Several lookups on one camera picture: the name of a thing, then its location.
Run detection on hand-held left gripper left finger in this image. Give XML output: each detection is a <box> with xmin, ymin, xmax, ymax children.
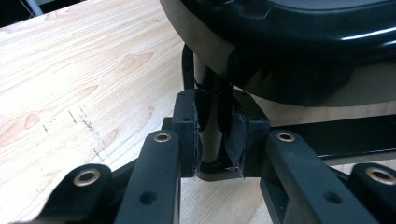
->
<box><xmin>162</xmin><ymin>88</ymin><xmax>200</xmax><ymax>178</ymax></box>

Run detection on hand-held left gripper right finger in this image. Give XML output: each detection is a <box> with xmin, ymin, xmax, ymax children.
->
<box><xmin>223</xmin><ymin>90</ymin><xmax>271</xmax><ymax>180</ymax></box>

